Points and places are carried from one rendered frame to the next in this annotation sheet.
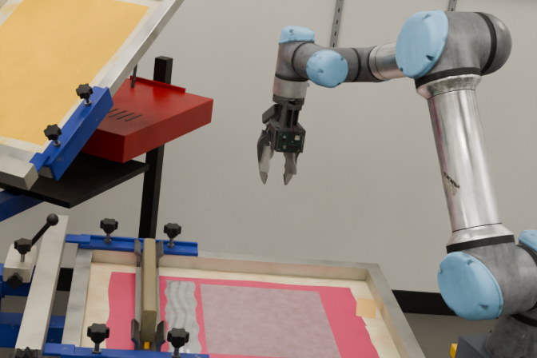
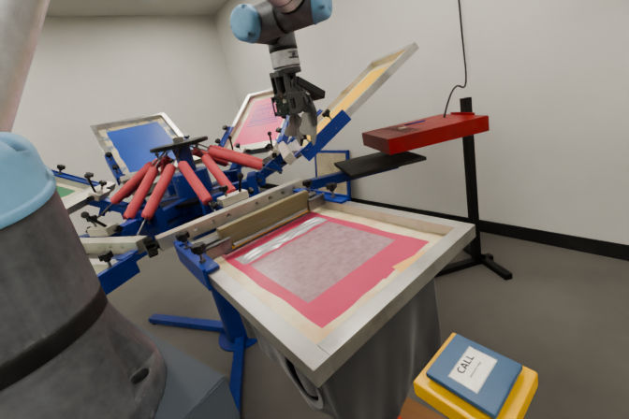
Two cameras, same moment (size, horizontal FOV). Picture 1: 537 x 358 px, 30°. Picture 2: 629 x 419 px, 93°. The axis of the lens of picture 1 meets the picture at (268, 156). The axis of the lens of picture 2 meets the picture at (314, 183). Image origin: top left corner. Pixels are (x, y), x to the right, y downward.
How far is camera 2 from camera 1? 2.03 m
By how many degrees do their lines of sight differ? 59
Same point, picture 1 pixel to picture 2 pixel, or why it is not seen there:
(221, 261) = (354, 209)
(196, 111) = (468, 123)
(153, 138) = (419, 140)
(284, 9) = (586, 48)
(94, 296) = not seen: hidden behind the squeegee
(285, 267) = (390, 217)
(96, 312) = not seen: hidden behind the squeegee
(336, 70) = (241, 20)
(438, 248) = not seen: outside the picture
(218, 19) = (533, 70)
